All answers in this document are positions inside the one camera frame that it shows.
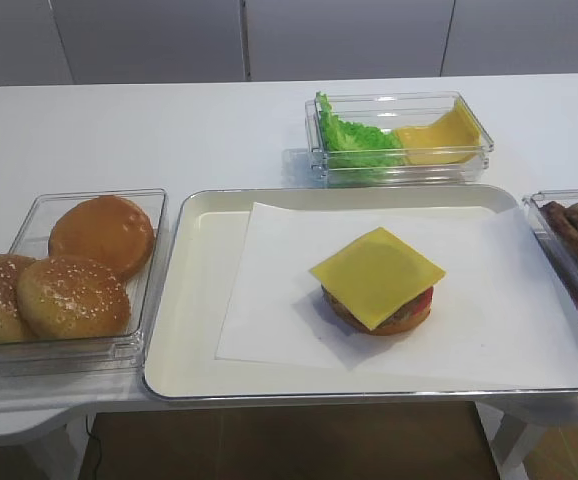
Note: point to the white serving tray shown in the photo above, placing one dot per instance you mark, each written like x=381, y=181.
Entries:
x=182, y=362

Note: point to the bottom burger bun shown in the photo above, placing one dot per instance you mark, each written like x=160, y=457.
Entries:
x=411, y=324

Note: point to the yellow cheese slice on burger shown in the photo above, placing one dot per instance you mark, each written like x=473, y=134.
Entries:
x=376, y=274

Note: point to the plain smooth bun half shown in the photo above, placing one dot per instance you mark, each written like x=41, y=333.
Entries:
x=109, y=229

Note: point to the brown patty in burger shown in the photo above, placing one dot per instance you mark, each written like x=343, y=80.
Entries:
x=402, y=314

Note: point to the brown patty left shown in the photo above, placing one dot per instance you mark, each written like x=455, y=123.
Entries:
x=555, y=215

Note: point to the green lettuce leaf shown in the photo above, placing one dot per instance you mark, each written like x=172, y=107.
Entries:
x=353, y=144

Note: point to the yellow cheese slice in container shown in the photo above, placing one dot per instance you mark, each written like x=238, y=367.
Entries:
x=453, y=138

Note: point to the red tomato slice in burger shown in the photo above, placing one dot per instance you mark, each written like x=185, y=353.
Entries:
x=422, y=302

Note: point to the sesame bun in container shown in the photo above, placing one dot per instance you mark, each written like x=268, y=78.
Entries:
x=69, y=297

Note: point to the clear lettuce cheese container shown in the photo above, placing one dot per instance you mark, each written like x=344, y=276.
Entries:
x=389, y=112

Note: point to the white paper sheet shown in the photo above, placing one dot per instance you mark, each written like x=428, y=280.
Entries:
x=495, y=299

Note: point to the clear bun container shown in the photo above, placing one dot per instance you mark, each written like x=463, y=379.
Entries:
x=98, y=353

